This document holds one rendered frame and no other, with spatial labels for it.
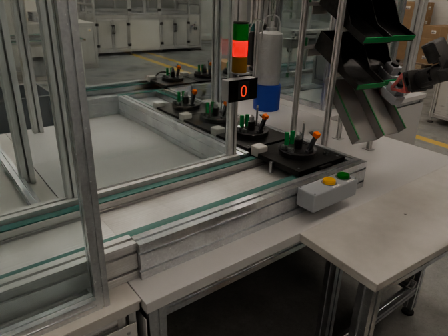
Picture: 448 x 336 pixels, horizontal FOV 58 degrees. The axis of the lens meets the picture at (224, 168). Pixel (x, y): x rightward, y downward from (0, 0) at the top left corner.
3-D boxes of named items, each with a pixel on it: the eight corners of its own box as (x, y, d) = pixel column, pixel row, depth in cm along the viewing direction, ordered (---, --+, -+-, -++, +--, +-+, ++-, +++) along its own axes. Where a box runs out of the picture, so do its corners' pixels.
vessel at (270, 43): (285, 84, 236) (290, 15, 221) (267, 87, 228) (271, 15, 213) (268, 80, 246) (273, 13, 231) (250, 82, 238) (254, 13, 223)
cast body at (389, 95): (401, 104, 140) (411, 87, 135) (392, 105, 138) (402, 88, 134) (385, 90, 145) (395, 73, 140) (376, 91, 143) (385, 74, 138)
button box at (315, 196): (355, 195, 133) (359, 177, 131) (313, 213, 121) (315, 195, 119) (338, 187, 138) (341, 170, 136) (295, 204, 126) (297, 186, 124)
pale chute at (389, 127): (399, 133, 166) (407, 127, 162) (375, 137, 160) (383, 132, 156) (370, 75, 174) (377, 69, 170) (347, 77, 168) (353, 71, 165)
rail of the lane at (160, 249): (363, 186, 148) (367, 159, 144) (141, 280, 98) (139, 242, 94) (350, 181, 152) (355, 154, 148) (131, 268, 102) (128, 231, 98)
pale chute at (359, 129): (377, 140, 158) (385, 135, 154) (351, 145, 152) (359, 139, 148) (348, 79, 166) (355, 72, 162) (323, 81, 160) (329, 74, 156)
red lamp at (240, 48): (251, 56, 131) (251, 41, 129) (239, 57, 128) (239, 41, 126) (241, 54, 135) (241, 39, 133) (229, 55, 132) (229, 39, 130)
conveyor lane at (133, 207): (340, 183, 150) (344, 159, 146) (130, 267, 103) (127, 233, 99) (285, 159, 171) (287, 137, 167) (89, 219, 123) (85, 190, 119)
